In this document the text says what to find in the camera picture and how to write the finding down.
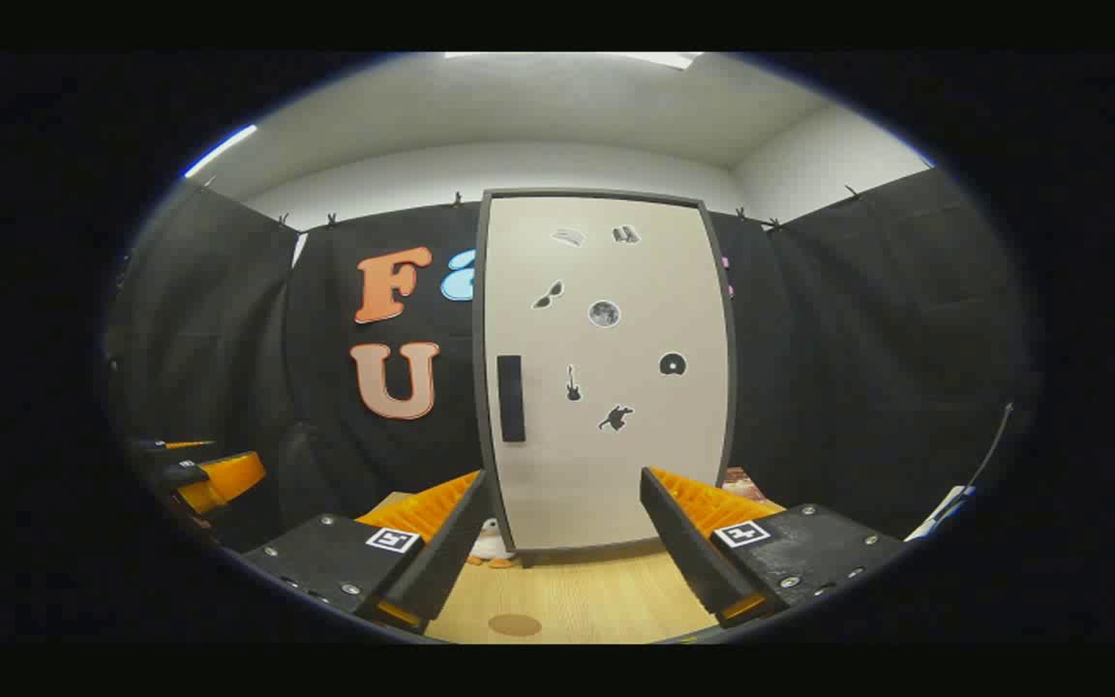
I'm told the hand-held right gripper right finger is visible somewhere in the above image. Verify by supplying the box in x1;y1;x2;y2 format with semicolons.
640;467;907;628

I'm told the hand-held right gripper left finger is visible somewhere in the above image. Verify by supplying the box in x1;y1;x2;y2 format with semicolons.
240;470;489;635

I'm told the white cabinet door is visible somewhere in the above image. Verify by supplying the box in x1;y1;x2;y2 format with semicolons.
485;196;732;554

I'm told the grey cabinet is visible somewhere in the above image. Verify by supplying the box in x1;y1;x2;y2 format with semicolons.
472;187;739;568

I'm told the plush penguin toy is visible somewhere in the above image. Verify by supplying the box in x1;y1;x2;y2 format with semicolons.
467;518;521;570

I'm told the black backdrop cloth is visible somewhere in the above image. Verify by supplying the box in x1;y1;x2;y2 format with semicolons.
107;169;1033;555

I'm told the white panel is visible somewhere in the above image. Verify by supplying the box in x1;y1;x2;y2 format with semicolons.
906;484;977;543

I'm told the ceiling light strip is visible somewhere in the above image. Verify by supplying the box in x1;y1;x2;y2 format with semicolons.
183;123;259;180

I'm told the black door handle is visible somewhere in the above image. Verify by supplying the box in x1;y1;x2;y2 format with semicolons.
497;354;527;443

